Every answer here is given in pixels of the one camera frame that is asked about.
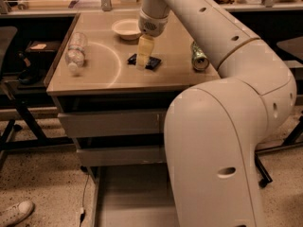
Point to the dark blue snack bar wrapper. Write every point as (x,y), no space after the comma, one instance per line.
(151,64)

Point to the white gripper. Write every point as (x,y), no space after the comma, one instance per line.
(152,25)

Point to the dark box with label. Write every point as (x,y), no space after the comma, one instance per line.
(39,47)

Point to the middle grey drawer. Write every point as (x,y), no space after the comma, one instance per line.
(122,156)

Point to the top grey drawer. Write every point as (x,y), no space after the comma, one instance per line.
(112,123)

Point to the white sneaker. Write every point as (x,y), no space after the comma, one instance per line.
(16,213)

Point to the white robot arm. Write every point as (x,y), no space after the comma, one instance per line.
(211,129)

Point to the clear plastic water bottle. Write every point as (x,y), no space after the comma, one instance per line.
(75,54)

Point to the black wheeled stand leg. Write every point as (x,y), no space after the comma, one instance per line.
(265,176)

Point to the grey drawer cabinet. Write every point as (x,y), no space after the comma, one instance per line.
(108,83)

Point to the crushed green soda can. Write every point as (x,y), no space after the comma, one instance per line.
(199,60)

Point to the white paper bowl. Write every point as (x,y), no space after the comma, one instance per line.
(127,29)

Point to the black desk frame leg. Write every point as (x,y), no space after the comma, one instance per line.
(41,139)

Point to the open bottom grey drawer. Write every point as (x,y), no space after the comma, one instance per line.
(134,196)

